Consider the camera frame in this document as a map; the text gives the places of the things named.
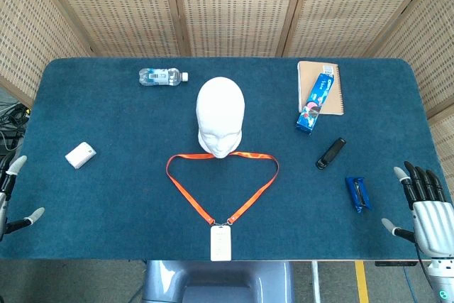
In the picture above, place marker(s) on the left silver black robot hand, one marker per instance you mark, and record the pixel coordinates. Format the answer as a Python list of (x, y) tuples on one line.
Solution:
[(17, 166)]

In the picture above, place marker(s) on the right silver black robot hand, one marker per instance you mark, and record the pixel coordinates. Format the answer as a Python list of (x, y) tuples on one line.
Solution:
[(432, 221)]

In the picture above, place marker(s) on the white badge card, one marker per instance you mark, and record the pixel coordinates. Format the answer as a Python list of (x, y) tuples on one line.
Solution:
[(220, 244)]

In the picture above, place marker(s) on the white mannequin head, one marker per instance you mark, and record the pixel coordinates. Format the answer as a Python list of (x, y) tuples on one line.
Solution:
[(220, 111)]

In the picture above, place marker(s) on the white pink tissue pack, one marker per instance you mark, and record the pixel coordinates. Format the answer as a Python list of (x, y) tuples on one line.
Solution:
[(80, 155)]

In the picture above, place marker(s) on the dark blue snack packet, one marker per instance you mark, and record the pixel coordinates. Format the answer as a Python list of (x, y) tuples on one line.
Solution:
[(358, 194)]

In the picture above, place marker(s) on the woven bamboo screen panel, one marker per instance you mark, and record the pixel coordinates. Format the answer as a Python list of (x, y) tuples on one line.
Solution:
[(432, 51), (117, 8), (234, 8), (445, 140), (21, 33), (354, 8)]

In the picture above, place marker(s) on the blue carpet table cover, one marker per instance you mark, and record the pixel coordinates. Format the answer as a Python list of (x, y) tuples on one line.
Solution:
[(124, 193)]

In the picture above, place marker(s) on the black stapler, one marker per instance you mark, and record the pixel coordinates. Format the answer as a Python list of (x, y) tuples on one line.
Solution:
[(330, 154)]

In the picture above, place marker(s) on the white table leg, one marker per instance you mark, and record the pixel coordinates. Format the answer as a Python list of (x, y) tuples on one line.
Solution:
[(316, 281)]

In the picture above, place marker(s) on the blue cookie box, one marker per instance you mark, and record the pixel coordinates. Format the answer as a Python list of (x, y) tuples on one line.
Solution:
[(315, 104)]

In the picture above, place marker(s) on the clear plastic water bottle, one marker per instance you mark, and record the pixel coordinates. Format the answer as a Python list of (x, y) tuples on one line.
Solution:
[(159, 76)]

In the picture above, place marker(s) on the brown spiral notebook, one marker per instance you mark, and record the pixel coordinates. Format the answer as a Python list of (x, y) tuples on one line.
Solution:
[(306, 83)]

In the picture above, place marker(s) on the grey robot torso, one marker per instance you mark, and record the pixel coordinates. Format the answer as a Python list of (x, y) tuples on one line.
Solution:
[(216, 281)]

